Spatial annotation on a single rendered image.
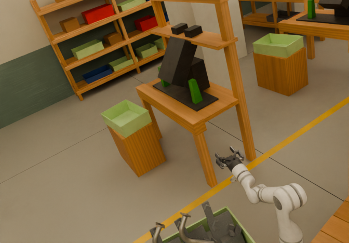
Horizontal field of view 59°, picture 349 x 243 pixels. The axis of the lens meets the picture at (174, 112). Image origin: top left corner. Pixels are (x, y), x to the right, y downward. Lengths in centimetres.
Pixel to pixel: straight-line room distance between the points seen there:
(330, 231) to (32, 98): 659
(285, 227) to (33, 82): 671
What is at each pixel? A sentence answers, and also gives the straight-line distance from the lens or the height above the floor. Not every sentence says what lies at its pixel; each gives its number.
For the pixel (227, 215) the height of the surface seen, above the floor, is 102.
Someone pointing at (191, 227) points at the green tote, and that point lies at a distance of 212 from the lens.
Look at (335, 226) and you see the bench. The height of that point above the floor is 88.
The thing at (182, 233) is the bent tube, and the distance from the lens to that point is 190.
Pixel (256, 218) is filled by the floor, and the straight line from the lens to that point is 331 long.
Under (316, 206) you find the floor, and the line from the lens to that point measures 339.
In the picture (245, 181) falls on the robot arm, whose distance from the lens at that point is 157.
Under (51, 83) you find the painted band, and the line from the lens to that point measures 754.
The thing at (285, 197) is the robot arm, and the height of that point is 164.
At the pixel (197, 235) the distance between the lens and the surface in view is 200.
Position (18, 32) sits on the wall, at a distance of 730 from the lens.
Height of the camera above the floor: 255
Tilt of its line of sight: 29 degrees down
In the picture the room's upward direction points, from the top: 18 degrees counter-clockwise
